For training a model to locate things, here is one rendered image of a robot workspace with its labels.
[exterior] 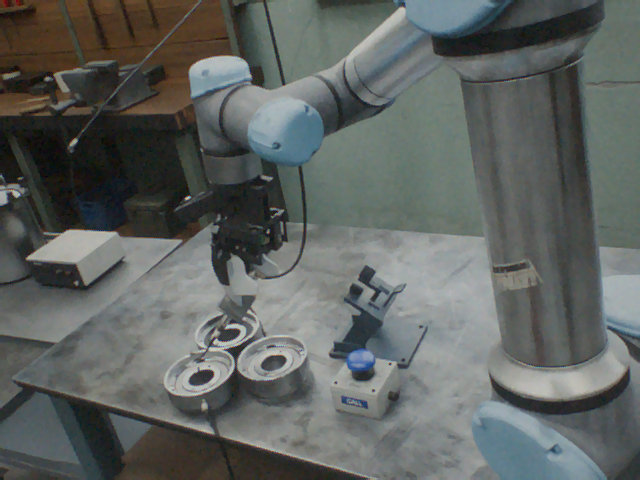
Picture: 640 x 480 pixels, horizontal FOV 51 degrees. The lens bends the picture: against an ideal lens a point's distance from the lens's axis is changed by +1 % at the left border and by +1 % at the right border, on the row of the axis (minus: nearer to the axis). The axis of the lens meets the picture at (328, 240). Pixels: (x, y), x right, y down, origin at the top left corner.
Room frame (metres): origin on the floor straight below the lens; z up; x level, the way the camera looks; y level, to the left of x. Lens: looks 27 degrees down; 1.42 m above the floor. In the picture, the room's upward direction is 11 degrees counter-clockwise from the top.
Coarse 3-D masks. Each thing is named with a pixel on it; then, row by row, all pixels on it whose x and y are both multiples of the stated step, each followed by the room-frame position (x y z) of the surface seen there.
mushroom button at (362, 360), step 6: (348, 354) 0.73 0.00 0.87; (354, 354) 0.72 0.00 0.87; (360, 354) 0.72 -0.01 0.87; (366, 354) 0.72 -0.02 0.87; (372, 354) 0.72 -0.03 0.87; (348, 360) 0.72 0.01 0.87; (354, 360) 0.71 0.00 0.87; (360, 360) 0.71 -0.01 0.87; (366, 360) 0.71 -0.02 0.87; (372, 360) 0.71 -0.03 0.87; (348, 366) 0.71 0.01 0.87; (354, 366) 0.70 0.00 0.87; (360, 366) 0.70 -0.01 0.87; (366, 366) 0.70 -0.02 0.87; (372, 366) 0.70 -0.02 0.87; (360, 372) 0.71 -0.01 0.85; (366, 372) 0.71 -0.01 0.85
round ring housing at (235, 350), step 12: (204, 324) 0.93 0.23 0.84; (216, 324) 0.94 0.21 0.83; (252, 324) 0.92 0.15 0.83; (204, 336) 0.91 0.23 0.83; (228, 336) 0.92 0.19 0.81; (240, 336) 0.89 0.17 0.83; (252, 336) 0.87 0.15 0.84; (204, 348) 0.86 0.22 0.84; (216, 348) 0.85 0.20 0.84; (228, 348) 0.85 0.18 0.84; (240, 348) 0.85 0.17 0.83
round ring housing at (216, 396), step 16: (208, 352) 0.85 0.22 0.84; (224, 352) 0.84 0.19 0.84; (176, 368) 0.83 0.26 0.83; (208, 368) 0.82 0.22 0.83; (192, 384) 0.81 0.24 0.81; (224, 384) 0.77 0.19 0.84; (176, 400) 0.76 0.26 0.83; (192, 400) 0.75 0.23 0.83; (208, 400) 0.75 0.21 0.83; (224, 400) 0.77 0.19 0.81
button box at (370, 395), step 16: (384, 368) 0.72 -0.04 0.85; (336, 384) 0.71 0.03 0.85; (352, 384) 0.70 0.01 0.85; (368, 384) 0.69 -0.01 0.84; (384, 384) 0.69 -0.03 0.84; (400, 384) 0.73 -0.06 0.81; (336, 400) 0.70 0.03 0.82; (352, 400) 0.69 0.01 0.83; (368, 400) 0.68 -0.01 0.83; (384, 400) 0.68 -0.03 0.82; (368, 416) 0.68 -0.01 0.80
